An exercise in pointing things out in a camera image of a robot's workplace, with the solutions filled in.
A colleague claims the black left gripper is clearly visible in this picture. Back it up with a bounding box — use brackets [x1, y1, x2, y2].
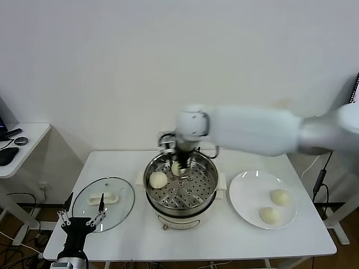
[57, 192, 107, 252]

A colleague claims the black cable with adapter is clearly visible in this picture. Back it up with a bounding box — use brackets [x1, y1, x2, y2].
[311, 151, 334, 222]

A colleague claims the black computer mouse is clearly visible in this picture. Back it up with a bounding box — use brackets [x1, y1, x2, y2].
[0, 147, 20, 167]

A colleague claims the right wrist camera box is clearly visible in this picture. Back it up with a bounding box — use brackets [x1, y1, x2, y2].
[158, 131, 177, 154]

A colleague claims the white desk holding mouse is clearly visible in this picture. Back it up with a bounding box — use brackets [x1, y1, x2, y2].
[0, 123, 54, 246]

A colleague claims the white electric cooking pot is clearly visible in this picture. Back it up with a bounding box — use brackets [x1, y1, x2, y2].
[134, 170, 227, 232]

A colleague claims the perforated steel steamer basket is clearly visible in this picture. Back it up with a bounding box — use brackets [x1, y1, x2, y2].
[142, 148, 219, 210]

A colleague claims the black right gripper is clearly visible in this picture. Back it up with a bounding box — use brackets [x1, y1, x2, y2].
[176, 148, 194, 177]

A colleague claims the glass lid with white handle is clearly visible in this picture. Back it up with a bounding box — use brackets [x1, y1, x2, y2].
[71, 176, 136, 233]

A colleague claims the open black laptop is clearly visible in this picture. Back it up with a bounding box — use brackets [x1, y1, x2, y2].
[350, 72, 359, 103]

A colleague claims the white desk holding laptop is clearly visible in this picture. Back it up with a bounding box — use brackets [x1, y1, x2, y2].
[326, 148, 359, 246]

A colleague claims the dark monitor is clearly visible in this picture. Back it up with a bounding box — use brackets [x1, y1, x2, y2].
[0, 97, 19, 142]

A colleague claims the white round plate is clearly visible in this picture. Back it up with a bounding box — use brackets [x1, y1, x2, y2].
[229, 170, 298, 230]

